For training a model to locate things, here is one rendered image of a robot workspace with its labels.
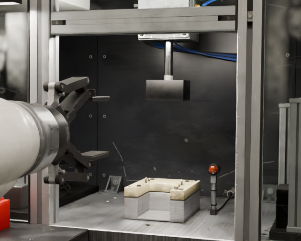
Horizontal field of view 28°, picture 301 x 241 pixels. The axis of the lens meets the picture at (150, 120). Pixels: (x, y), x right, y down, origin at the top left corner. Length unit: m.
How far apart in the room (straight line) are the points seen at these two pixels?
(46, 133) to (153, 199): 0.68
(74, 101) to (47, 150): 0.17
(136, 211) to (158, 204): 0.08
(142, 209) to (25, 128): 0.70
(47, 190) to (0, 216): 0.11
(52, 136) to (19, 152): 0.10
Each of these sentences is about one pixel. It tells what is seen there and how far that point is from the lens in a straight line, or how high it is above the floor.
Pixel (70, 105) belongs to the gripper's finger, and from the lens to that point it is 0.84.
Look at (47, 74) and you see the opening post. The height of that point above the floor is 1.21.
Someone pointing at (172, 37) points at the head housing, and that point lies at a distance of 1.29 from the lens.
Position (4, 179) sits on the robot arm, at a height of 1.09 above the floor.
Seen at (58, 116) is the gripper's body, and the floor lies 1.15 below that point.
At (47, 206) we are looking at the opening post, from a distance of 1.23.
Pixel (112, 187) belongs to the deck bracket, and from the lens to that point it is 1.60.
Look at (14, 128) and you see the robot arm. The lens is 0.62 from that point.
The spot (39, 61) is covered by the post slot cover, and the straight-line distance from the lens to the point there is 1.22.
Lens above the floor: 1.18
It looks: 3 degrees down
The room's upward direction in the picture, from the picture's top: straight up
